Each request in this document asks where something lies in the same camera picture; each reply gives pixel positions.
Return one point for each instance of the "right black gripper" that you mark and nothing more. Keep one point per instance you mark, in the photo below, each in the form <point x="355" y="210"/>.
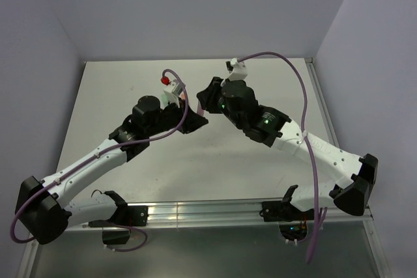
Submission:
<point x="207" y="97"/>

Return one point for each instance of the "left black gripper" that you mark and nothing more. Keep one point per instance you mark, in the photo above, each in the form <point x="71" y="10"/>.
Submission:
<point x="187" y="119"/>

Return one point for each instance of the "pink highlighter pen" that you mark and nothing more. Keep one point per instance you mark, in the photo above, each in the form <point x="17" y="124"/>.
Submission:
<point x="200" y="110"/>

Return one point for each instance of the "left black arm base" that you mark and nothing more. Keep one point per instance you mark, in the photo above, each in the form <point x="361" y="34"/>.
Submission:
<point x="130" y="214"/>

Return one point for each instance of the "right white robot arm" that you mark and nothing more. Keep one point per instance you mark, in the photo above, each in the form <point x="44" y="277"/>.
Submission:
<point x="351" y="178"/>

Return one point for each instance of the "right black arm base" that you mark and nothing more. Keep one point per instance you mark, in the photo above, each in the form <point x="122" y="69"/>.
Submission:
<point x="295" y="228"/>

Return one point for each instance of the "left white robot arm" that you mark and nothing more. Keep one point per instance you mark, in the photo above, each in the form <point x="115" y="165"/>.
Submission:
<point x="46" y="207"/>

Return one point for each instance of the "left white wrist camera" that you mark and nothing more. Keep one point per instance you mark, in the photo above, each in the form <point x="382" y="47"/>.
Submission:
<point x="173" y="93"/>

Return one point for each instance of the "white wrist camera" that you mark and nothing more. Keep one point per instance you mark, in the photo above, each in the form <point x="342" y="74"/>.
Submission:
<point x="237" y="71"/>
<point x="173" y="93"/>

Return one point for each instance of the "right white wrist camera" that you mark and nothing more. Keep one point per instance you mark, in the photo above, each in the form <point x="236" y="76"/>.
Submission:
<point x="237" y="71"/>

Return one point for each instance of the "aluminium rail frame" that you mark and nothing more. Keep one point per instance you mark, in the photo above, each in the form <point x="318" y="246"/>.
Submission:
<point x="203" y="191"/>

